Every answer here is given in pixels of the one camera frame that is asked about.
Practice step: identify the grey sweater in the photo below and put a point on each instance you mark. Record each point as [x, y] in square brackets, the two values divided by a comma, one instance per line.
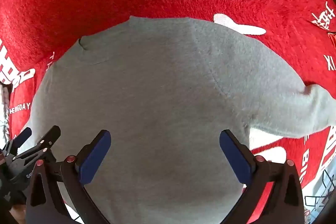
[157, 95]

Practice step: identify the grey fuzzy cloth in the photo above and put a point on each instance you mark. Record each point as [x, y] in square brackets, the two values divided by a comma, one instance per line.
[4, 106]

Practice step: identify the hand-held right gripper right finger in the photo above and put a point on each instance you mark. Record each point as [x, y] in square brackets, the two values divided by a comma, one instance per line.
[236, 161]

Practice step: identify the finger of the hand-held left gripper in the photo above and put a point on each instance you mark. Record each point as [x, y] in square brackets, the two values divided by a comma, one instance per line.
[23, 135]
[51, 134]

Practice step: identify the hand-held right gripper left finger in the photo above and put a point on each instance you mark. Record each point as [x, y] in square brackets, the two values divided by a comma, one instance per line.
[94, 161]

